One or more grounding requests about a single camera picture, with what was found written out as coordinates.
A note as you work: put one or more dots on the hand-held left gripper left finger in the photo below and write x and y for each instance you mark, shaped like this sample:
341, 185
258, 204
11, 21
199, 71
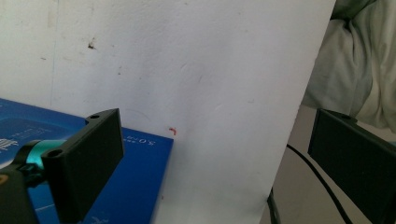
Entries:
87, 161

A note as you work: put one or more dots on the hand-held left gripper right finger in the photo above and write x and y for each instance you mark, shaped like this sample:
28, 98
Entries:
358, 161

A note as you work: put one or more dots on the blue flat box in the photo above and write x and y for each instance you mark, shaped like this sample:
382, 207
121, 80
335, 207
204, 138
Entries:
134, 183

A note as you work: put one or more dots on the pale green cloth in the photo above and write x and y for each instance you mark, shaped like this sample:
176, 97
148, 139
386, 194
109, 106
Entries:
351, 62

